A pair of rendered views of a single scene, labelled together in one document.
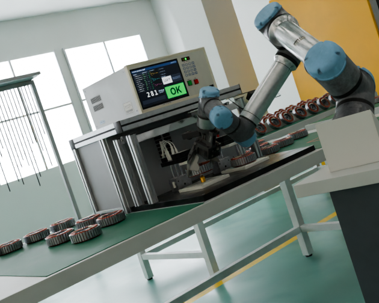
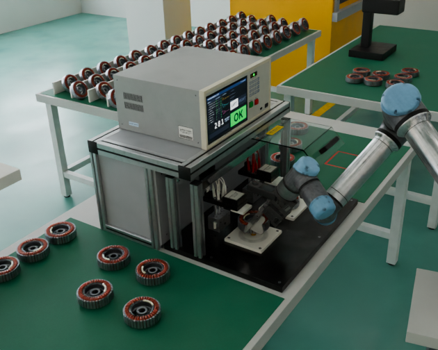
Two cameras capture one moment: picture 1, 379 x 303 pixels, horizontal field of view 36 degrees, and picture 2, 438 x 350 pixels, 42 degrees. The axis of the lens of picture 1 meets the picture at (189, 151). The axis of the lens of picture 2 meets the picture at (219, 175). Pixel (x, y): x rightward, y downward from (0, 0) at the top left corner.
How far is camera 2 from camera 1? 128 cm
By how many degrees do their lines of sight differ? 29
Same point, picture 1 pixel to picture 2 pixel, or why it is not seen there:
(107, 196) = (130, 219)
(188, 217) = (274, 324)
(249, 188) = (317, 271)
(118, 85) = (179, 103)
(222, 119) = (326, 213)
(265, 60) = not seen: outside the picture
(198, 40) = not seen: outside the picture
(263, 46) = not seen: outside the picture
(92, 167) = (117, 182)
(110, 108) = (155, 119)
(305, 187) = (420, 338)
